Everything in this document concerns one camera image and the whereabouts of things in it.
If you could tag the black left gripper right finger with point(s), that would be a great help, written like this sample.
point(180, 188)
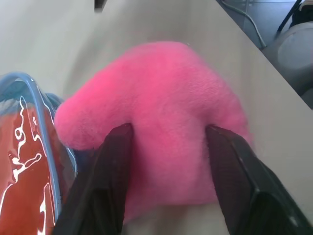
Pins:
point(249, 186)

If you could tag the pink fluffy cloth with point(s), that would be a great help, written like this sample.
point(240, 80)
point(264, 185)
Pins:
point(161, 102)

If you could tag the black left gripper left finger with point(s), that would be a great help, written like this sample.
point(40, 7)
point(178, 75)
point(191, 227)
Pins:
point(102, 186)

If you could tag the clear plastic pouch blue trim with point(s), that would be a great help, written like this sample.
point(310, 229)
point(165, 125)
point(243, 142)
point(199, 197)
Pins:
point(52, 137)

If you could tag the black chair leg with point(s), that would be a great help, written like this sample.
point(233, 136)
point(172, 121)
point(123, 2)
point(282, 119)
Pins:
point(287, 16)

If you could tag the grey rounded chair seat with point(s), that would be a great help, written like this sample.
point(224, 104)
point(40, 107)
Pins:
point(297, 54)

